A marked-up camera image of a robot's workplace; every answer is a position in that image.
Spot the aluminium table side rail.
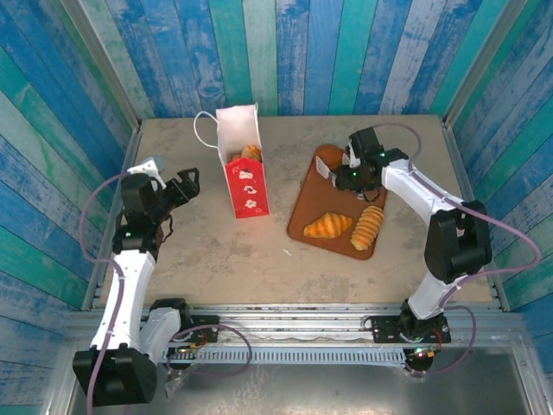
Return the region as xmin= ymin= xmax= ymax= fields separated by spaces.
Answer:
xmin=81 ymin=123 xmax=143 ymax=312
xmin=442 ymin=116 xmax=512 ymax=312

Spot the ring-shaped fake bread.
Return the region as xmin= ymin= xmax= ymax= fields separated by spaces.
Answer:
xmin=231 ymin=144 xmax=263 ymax=163

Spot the spiral fake bread roll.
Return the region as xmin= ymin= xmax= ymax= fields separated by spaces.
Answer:
xmin=349 ymin=205 xmax=385 ymax=252

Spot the fake croissant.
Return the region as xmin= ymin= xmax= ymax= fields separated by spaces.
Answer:
xmin=302 ymin=211 xmax=354 ymax=240

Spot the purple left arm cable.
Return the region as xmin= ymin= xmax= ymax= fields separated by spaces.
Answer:
xmin=79 ymin=171 xmax=254 ymax=415

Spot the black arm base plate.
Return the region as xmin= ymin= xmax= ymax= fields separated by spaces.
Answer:
xmin=371 ymin=315 xmax=451 ymax=346
xmin=188 ymin=315 xmax=221 ymax=345

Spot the thin black left wrist wire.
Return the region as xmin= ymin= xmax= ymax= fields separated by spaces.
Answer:
xmin=159 ymin=214 xmax=175 ymax=243

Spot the aluminium corner post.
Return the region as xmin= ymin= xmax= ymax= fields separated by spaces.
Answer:
xmin=60 ymin=0 xmax=143 ymax=131
xmin=442 ymin=0 xmax=535 ymax=129

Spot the red and white paper bag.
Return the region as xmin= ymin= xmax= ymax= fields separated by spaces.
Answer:
xmin=193 ymin=102 xmax=271 ymax=220

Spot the slotted grey cable duct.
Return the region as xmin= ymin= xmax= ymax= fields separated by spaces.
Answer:
xmin=162 ymin=347 xmax=408 ymax=367

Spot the brown cutting board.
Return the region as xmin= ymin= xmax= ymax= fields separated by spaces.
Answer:
xmin=287 ymin=144 xmax=389 ymax=261

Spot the clear plastic wrapper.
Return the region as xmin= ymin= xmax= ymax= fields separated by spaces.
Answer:
xmin=163 ymin=367 xmax=195 ymax=399

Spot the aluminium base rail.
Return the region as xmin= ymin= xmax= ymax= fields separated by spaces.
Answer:
xmin=64 ymin=302 xmax=526 ymax=349

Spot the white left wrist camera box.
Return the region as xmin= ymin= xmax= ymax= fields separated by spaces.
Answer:
xmin=127 ymin=156 xmax=166 ymax=189

